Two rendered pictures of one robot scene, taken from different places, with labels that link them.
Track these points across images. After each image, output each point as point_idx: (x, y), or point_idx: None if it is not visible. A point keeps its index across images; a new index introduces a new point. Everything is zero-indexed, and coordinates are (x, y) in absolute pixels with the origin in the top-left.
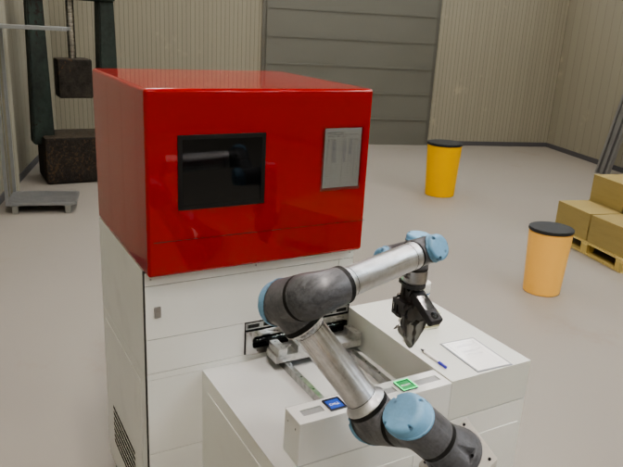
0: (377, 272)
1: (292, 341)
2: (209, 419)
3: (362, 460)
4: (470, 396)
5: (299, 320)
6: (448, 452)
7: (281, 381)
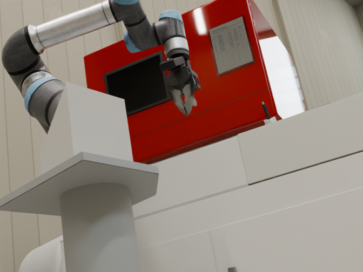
0: (55, 20)
1: None
2: None
3: (143, 232)
4: (273, 149)
5: (9, 72)
6: (50, 103)
7: None
